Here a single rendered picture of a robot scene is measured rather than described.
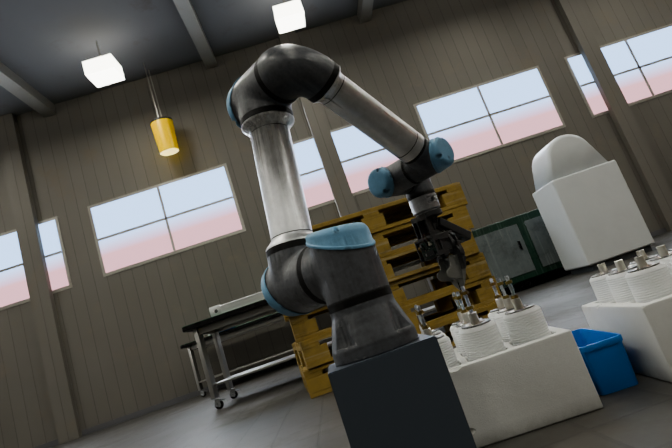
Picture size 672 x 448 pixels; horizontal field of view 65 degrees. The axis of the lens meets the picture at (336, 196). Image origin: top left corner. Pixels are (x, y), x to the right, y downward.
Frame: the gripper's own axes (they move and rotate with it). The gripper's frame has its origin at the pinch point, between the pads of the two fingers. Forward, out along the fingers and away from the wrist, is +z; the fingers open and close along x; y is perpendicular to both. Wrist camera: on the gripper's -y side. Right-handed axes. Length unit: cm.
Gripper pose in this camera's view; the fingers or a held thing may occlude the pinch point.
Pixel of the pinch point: (461, 284)
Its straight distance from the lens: 141.4
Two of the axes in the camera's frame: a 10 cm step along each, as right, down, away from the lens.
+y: -8.0, 1.5, -5.8
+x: 5.1, -3.6, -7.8
